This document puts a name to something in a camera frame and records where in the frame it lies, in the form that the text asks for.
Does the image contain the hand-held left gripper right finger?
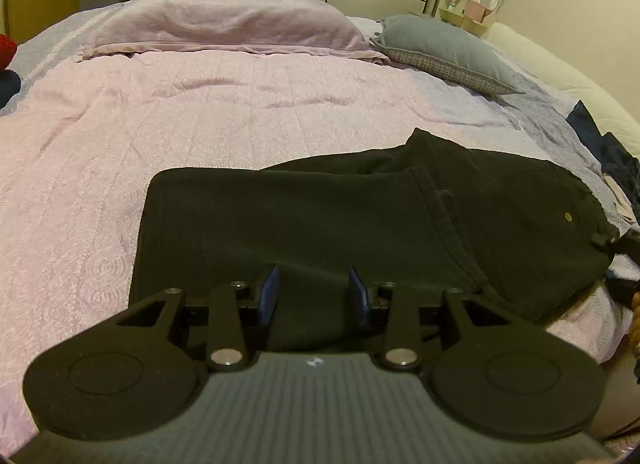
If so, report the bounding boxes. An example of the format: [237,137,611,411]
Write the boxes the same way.
[347,266,506,371]

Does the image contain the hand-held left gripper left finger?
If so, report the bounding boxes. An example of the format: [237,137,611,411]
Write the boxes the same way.
[116,264,281,373]

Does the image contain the black pants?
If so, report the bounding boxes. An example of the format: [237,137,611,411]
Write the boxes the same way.
[128,128,622,352]

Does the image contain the dark blue clothes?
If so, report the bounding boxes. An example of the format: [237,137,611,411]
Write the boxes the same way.
[565,100,640,225]

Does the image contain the pink quilted bedspread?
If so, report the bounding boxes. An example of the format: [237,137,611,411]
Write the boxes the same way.
[0,2,633,450]

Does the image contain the grey pillow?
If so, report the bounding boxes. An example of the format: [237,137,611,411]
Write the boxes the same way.
[372,14,526,96]

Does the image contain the pink pillow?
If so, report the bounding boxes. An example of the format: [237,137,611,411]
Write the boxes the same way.
[75,0,391,64]

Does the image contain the pink tissue box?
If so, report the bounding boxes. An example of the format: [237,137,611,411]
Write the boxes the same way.
[464,0,499,23]

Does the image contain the dark blue object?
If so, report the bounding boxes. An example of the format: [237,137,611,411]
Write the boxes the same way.
[0,70,22,108]

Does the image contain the red knitted object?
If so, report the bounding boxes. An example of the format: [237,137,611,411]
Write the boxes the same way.
[0,34,19,70]

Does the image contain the cream padded bed frame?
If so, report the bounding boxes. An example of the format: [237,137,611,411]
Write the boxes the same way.
[484,22,640,155]

